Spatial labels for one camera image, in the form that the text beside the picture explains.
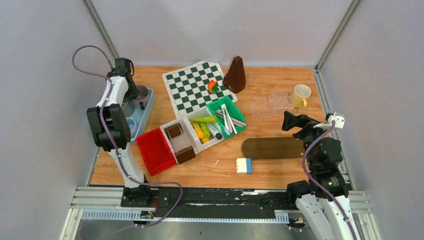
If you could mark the purple mug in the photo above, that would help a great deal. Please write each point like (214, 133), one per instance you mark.
(142, 97)

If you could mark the cream mug yellow handle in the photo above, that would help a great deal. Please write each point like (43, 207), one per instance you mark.
(300, 95)

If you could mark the yellow toothpaste tube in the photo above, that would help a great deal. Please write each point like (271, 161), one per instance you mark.
(197, 129)

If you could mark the white plastic bin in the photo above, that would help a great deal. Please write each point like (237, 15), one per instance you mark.
(182, 141)

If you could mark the white blue toy brick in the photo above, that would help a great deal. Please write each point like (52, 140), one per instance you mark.
(243, 166)

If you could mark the green toy block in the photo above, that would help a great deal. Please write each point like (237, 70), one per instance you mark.
(215, 89)

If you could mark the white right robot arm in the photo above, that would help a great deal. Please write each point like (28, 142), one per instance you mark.
(323, 199)

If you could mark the light blue mug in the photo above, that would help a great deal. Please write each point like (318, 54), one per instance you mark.
(133, 126)

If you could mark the light blue perforated basket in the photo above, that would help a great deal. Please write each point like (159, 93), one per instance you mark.
(141, 117)

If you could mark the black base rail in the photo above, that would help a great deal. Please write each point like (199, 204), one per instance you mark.
(208, 203)

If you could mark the brown wooden block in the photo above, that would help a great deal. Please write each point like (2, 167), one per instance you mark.
(173, 131)
(185, 154)

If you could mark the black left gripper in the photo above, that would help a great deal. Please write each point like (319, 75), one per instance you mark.
(133, 94)

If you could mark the brown wooden metronome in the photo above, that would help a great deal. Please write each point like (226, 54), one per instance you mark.
(235, 77)

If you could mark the red plastic bin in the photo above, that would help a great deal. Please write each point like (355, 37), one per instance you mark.
(155, 151)

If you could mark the green white chessboard mat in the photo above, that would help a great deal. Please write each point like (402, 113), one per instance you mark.
(188, 87)

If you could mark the dark wooden oval tray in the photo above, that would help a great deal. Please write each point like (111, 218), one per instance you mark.
(272, 148)

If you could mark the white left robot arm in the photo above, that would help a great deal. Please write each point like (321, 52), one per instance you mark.
(111, 130)

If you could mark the white toothpaste tube black cap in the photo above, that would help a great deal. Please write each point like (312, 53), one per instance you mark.
(214, 131)

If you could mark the grey mug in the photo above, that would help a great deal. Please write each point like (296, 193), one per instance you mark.
(128, 108)

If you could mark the white toothbrush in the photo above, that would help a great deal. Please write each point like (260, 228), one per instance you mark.
(223, 106)

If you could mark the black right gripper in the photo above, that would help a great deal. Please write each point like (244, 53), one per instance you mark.
(301, 120)

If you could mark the orange toy block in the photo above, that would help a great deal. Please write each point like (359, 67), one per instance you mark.
(211, 84)

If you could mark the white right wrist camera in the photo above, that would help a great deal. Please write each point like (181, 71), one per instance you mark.
(335, 119)

